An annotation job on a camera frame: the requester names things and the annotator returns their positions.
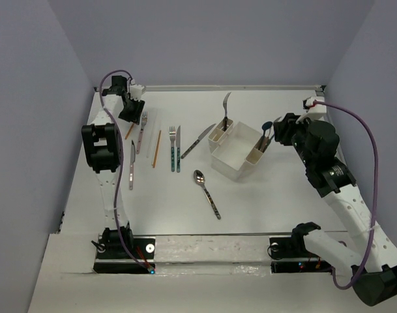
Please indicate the black-handled fork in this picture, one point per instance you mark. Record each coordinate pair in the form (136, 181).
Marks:
(225, 107)

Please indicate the pink-handled fork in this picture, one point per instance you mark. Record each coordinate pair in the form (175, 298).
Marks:
(144, 119)

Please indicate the white utensil caddy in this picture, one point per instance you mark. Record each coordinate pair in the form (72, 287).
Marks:
(234, 153)

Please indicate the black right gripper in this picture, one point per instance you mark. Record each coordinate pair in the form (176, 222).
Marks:
(284, 128)

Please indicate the black-handled spoon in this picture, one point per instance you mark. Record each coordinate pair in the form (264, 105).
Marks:
(199, 179)

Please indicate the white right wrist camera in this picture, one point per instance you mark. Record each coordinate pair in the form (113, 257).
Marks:
(314, 109)

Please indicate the pink-handled knife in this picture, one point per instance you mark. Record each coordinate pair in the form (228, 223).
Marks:
(131, 168)

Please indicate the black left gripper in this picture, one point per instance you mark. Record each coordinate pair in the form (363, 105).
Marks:
(135, 115)

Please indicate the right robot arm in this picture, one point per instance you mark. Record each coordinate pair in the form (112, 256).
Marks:
(372, 267)

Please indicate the teal plastic spoon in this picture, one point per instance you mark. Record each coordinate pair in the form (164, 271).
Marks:
(265, 128)

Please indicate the black-handled knife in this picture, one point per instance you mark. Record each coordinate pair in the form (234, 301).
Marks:
(197, 141)

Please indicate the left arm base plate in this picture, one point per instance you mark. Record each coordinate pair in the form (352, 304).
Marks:
(116, 261)

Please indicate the teal-handled fork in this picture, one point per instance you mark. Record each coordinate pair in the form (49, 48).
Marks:
(172, 137)

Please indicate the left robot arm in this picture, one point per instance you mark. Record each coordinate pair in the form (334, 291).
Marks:
(104, 153)

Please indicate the teal-handled knife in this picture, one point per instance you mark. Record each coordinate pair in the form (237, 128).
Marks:
(178, 147)

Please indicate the orange chopstick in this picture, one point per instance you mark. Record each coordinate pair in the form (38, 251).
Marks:
(129, 131)
(155, 156)

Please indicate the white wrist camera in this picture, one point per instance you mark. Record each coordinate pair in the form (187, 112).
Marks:
(314, 109)
(136, 91)

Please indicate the pink-handled spoon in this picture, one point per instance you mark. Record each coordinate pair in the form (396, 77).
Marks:
(269, 140)

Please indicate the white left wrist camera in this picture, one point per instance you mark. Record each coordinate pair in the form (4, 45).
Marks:
(136, 91)

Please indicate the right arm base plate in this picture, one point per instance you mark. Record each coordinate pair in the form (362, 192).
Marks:
(286, 259)

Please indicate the white chopstick left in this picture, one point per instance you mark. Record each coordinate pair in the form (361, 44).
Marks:
(155, 114)

